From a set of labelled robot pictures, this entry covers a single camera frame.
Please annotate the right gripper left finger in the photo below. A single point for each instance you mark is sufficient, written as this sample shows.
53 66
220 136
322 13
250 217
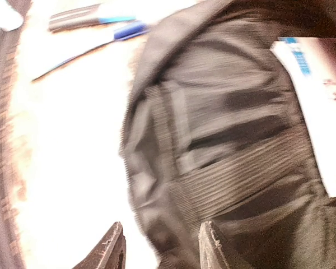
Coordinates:
108 253

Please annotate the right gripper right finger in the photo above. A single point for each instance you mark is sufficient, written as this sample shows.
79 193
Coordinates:
214 250

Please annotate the black student backpack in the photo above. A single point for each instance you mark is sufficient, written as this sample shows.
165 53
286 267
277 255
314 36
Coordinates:
214 132

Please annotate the dog picture book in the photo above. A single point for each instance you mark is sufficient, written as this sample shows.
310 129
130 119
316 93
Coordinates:
311 64

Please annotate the blue cap white pen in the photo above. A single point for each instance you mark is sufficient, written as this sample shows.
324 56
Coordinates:
124 33

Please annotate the blue cap black highlighter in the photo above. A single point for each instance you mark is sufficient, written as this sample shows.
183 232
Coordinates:
97 14

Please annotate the black front table rail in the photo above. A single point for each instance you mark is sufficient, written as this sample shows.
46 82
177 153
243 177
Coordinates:
10 255

